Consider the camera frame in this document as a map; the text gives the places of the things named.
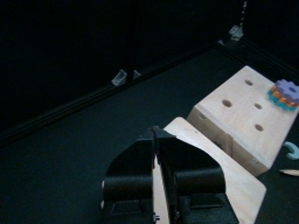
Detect teal toy gear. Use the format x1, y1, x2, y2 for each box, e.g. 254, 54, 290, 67
266, 89, 298, 112

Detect purple toy gear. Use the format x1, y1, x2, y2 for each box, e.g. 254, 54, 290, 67
274, 79, 299, 103

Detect wooden toy tool handle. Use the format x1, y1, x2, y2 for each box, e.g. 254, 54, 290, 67
278, 169, 299, 177

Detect light blue ring piece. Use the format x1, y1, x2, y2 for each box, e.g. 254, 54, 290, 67
283, 141, 299, 160

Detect stacked colourful gears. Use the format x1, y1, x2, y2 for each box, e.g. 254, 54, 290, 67
270, 84, 299, 108

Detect wooden toy workbench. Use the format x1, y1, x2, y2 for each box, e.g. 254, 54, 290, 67
152, 65, 299, 224

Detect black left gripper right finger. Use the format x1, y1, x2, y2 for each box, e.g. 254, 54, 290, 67
151, 125, 240, 224

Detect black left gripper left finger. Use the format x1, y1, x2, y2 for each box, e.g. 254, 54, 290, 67
100, 137, 158, 224

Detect silver corner bracket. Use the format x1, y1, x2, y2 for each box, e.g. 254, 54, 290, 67
111, 69, 128, 88
228, 24, 246, 42

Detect black aluminium frame rail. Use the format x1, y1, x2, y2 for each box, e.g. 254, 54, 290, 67
216, 38, 299, 82
0, 40, 227, 147

